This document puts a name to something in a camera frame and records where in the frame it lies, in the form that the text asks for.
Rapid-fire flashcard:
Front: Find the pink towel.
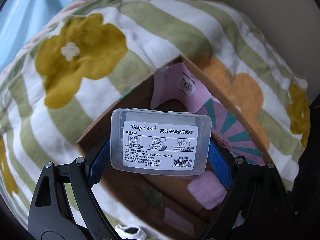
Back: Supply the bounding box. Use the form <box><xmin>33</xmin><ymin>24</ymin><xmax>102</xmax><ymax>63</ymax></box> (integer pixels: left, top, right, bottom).
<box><xmin>187</xmin><ymin>171</ymin><xmax>227</xmax><ymax>210</ymax></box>

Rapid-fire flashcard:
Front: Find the white panda sock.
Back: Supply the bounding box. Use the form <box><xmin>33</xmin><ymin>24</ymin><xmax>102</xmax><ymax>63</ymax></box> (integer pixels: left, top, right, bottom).
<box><xmin>114</xmin><ymin>224</ymin><xmax>147</xmax><ymax>240</ymax></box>

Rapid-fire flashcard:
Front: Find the floss pick clear box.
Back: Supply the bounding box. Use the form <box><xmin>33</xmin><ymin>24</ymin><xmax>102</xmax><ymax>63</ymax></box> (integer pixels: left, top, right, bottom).
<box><xmin>110</xmin><ymin>108</ymin><xmax>212</xmax><ymax>176</ymax></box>

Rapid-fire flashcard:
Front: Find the floral striped green blanket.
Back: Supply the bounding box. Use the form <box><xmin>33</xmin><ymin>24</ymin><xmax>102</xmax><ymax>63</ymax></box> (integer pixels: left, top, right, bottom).
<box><xmin>1</xmin><ymin>0</ymin><xmax>310</xmax><ymax>227</ymax></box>

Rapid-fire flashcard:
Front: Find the light blue sheer curtain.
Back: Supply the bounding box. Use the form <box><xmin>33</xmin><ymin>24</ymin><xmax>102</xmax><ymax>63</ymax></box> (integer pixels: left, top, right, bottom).
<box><xmin>1</xmin><ymin>0</ymin><xmax>72</xmax><ymax>70</ymax></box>

